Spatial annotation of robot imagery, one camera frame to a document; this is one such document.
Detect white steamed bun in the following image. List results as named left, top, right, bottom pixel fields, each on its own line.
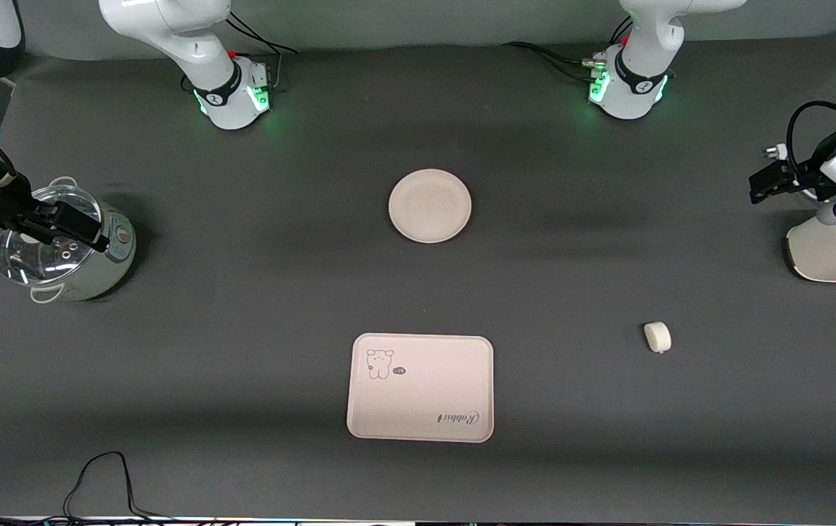
left=644, top=321, right=672, bottom=354

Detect round beige plate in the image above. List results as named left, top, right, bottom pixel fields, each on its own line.
left=389, top=169, right=473, bottom=244

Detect beige tray with rabbit print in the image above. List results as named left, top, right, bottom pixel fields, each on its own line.
left=346, top=334, right=495, bottom=443

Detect steel pot with glass lid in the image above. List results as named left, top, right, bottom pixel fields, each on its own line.
left=0, top=176, right=137, bottom=304

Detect cream toaster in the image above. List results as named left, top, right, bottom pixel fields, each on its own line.
left=785, top=218, right=836, bottom=283

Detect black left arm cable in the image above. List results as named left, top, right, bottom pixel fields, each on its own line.
left=786, top=101, right=836, bottom=198

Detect thin black floor cable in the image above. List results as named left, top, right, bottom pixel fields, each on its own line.
left=0, top=451, right=192, bottom=526

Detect black left arm base cables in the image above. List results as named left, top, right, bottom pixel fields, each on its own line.
left=502, top=15, right=634, bottom=83

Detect black arm base cables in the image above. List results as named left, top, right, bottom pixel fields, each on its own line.
left=502, top=15, right=634, bottom=83
left=227, top=11, right=299, bottom=90

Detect black right arm base cables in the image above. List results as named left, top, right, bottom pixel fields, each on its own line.
left=227, top=11, right=299, bottom=90

